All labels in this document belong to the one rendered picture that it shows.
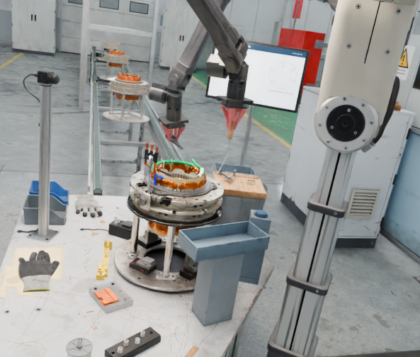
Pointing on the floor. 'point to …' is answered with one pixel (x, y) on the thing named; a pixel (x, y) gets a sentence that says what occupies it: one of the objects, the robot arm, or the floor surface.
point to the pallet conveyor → (95, 182)
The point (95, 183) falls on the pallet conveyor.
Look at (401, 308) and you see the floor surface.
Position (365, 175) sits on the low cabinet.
